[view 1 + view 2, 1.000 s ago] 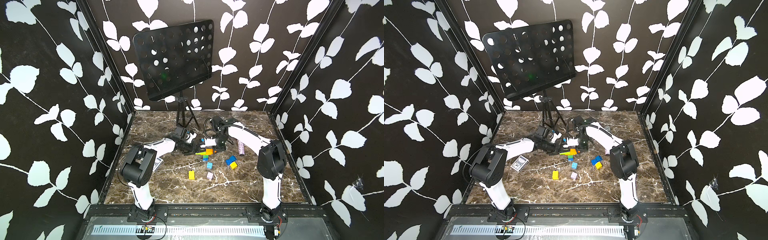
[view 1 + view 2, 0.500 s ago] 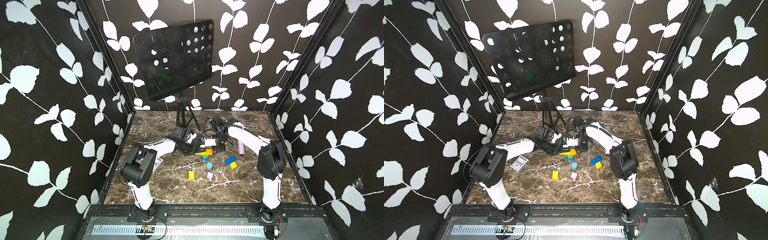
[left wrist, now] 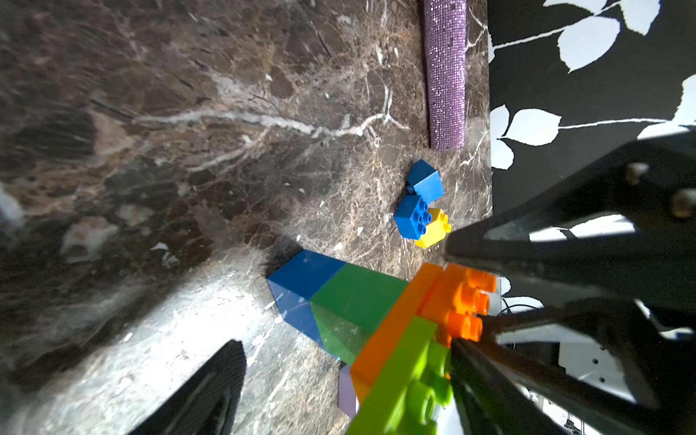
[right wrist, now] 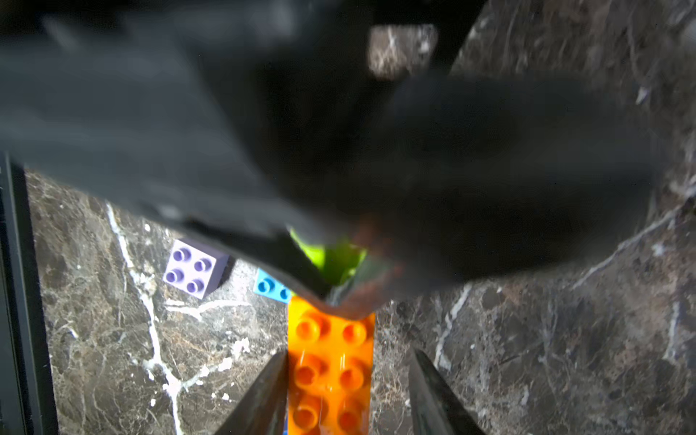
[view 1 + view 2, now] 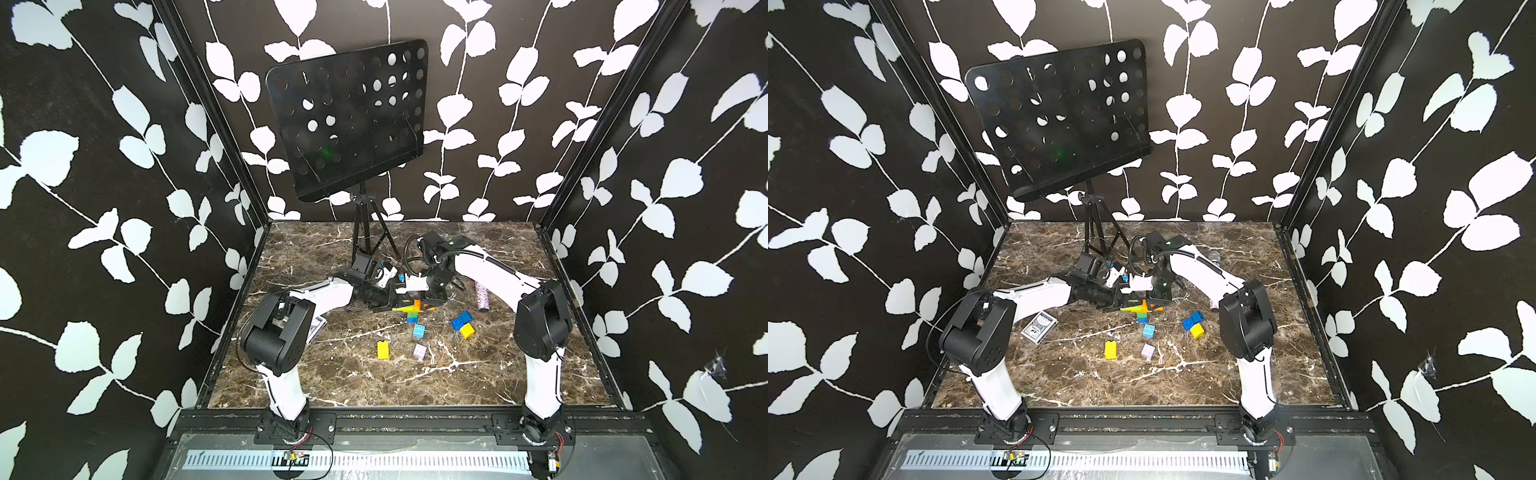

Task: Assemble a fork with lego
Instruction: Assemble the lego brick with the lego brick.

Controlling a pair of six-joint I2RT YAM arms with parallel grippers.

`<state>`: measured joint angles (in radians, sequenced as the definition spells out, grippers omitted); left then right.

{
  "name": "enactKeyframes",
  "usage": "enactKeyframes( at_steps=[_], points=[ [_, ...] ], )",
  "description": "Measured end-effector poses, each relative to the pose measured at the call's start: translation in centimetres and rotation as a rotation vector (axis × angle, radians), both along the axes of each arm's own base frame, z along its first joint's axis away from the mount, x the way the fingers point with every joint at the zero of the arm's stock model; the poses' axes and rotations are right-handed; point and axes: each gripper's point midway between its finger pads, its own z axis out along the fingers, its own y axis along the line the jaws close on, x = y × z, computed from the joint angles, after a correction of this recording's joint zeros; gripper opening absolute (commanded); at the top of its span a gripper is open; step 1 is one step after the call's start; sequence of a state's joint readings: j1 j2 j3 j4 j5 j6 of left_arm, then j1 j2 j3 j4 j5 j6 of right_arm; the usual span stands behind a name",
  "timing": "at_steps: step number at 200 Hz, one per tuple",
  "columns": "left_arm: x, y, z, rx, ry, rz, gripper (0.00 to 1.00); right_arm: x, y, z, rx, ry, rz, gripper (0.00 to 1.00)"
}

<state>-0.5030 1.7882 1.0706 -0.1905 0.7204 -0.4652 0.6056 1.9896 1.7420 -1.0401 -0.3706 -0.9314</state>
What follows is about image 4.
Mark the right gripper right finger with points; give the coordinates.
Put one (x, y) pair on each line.
(435, 409)

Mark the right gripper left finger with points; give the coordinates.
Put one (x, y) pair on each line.
(262, 410)

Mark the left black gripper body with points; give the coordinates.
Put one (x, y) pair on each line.
(237, 121)

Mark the orange long lego brick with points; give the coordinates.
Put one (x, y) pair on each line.
(330, 371)

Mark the lilac square lego brick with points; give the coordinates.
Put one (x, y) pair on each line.
(194, 268)

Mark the lime green long lego brick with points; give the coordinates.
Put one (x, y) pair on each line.
(336, 263)

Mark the cyan square lego brick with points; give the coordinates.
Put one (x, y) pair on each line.
(266, 286)

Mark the black front mounting rail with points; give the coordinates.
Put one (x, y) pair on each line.
(27, 391)

